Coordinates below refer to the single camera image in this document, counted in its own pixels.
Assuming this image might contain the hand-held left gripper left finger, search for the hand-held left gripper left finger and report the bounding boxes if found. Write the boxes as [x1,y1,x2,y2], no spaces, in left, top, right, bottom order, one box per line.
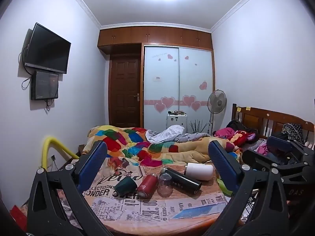
[27,141,114,236]

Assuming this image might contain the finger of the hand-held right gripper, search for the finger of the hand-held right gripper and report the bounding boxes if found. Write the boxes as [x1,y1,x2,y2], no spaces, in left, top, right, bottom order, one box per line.
[242,149,273,171]
[266,135,314,164]

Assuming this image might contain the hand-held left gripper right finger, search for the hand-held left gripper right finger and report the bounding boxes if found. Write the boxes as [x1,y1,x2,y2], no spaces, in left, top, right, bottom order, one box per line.
[204,140,291,236]

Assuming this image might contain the white cup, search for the white cup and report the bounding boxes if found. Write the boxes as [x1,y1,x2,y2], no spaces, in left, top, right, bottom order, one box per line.
[184,162,214,181]

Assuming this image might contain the dark green cup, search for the dark green cup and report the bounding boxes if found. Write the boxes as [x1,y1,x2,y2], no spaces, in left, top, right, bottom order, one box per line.
[114,176,139,197]

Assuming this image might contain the red thermos cup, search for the red thermos cup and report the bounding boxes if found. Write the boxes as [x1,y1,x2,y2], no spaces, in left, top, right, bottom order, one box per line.
[136,174,158,198]

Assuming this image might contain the clear glass cup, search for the clear glass cup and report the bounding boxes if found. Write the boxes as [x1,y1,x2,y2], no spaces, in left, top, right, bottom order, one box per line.
[157,173,173,197]

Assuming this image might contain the pink crumpled clothes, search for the pink crumpled clothes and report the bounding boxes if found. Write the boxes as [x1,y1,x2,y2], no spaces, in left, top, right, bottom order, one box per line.
[253,139,271,156]

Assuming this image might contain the black dotted cloth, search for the black dotted cloth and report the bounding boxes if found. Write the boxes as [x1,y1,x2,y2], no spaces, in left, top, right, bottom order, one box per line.
[282,123,304,143]

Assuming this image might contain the green small item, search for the green small item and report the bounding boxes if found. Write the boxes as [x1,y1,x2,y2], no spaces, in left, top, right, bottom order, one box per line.
[217,179,233,196]

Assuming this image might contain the red plush toy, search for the red plush toy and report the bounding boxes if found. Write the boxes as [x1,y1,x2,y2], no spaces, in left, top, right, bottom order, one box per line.
[231,129,259,151]

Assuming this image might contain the wooden bed headboard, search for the wooden bed headboard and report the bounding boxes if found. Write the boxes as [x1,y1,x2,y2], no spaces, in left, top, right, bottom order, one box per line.
[231,103,315,149]

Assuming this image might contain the pink clothing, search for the pink clothing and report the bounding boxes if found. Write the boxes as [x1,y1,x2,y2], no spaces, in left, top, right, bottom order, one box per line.
[213,127,237,138]

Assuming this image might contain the black bag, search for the black bag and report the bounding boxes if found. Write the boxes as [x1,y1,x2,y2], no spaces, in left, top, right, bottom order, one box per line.
[226,119,245,131]

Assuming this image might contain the black thermos bottle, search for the black thermos bottle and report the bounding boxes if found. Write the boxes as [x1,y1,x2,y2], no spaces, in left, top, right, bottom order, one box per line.
[160,168,202,194]

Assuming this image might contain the colourful patchwork blanket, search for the colourful patchwork blanket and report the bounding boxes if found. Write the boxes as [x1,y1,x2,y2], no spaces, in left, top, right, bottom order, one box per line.
[82,125,241,168]

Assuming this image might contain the grey quilt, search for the grey quilt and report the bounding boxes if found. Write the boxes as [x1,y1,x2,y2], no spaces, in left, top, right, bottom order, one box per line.
[145,128,215,143]

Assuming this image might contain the yellow pipe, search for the yellow pipe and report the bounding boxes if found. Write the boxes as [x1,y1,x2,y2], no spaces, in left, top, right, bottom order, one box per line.
[42,136,80,171]

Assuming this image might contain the dry branches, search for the dry branches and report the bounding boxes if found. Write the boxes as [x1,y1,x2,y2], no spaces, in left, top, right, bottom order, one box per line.
[189,119,208,135]

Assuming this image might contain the white dotted pillow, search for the white dotted pillow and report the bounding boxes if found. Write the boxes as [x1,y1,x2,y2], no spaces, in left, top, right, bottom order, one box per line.
[164,125,185,136]

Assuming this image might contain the small white appliance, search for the small white appliance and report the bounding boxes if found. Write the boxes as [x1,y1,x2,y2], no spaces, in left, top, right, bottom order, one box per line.
[167,114,188,131]

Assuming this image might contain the standing electric fan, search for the standing electric fan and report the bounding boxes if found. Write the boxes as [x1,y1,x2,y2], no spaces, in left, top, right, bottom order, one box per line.
[207,89,227,136]

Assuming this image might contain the newsprint bed sheet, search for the newsprint bed sheet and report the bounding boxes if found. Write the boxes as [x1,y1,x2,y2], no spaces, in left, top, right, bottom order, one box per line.
[20,156,249,236]

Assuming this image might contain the brown wooden door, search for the brown wooden door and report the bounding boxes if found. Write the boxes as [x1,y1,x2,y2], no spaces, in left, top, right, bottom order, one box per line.
[109,58,141,128]

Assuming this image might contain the group of pink heart stickers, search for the group of pink heart stickers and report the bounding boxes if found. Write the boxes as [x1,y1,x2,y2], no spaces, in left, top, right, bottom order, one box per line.
[144,53,209,113]

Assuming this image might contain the red box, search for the red box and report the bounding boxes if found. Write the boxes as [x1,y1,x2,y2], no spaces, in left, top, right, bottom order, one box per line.
[10,205,28,230]

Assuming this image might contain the frosted sliding wardrobe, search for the frosted sliding wardrobe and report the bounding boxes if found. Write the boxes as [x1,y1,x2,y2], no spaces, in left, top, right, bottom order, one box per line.
[142,45,215,134]

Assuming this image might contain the wooden overhead cabinet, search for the wooden overhead cabinet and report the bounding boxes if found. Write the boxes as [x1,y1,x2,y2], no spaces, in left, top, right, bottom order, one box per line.
[97,26,213,54]

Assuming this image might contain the small black wall monitor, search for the small black wall monitor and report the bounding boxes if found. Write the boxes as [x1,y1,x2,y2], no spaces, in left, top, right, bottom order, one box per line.
[31,70,59,101]

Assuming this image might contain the black television cable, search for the black television cable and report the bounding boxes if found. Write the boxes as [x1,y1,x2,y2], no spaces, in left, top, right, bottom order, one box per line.
[18,52,32,90]

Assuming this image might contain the wall-mounted black television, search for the wall-mounted black television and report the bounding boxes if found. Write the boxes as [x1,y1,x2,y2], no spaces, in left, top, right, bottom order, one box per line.
[23,23,71,74]

